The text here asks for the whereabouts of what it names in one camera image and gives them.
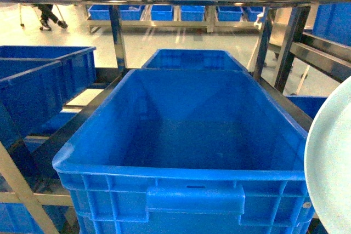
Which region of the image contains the light blue oval tray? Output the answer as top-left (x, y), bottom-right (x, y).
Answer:
top-left (304, 78), bottom-right (350, 233)

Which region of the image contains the blue crate behind front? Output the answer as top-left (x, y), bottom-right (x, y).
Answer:
top-left (142, 49), bottom-right (247, 71)

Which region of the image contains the large blue crate front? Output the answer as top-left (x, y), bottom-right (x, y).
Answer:
top-left (52, 69), bottom-right (314, 233)

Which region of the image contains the blue crate left far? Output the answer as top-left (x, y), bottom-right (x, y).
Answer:
top-left (1, 45), bottom-right (96, 103)

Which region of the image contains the blue crate left near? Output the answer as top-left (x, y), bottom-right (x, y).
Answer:
top-left (1, 59), bottom-right (63, 148)

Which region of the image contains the stainless steel shelf frame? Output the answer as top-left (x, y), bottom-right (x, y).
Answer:
top-left (1, 0), bottom-right (350, 233)

